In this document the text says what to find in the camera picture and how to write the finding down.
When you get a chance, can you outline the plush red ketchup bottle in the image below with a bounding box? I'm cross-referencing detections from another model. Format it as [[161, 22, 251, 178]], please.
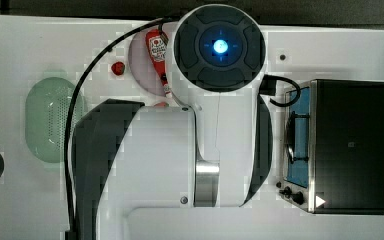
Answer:
[[145, 29, 172, 98]]

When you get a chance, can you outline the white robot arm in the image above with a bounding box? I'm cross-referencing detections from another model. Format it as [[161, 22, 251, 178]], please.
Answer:
[[70, 4, 273, 240]]

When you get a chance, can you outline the large plush strawberry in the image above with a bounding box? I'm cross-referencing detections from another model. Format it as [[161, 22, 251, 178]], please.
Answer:
[[154, 102, 169, 107]]

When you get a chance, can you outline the grey round plate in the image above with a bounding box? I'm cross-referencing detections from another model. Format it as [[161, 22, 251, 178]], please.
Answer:
[[128, 29, 165, 96]]

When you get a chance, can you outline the small red plush strawberry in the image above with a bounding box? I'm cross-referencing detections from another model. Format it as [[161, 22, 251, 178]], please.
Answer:
[[111, 61, 125, 76]]

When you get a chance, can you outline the green oval colander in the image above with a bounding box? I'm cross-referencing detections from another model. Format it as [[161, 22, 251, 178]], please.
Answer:
[[25, 77, 75, 163]]

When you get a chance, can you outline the silver black toaster oven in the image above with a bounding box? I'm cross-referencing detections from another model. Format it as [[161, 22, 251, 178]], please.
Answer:
[[278, 79, 384, 215]]

